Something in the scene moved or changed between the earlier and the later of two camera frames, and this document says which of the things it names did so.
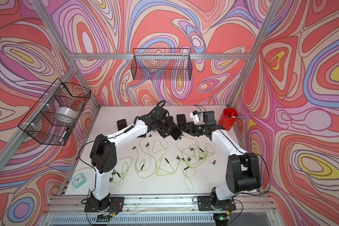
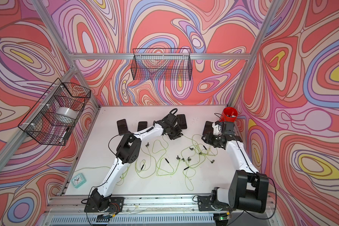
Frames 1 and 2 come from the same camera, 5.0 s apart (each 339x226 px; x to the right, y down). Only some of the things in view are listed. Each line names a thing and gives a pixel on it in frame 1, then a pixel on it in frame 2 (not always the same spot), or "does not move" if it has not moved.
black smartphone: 175,132 does not move
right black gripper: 190,128 to 208,139
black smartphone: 121,124 does not move
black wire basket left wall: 53,117 does not move
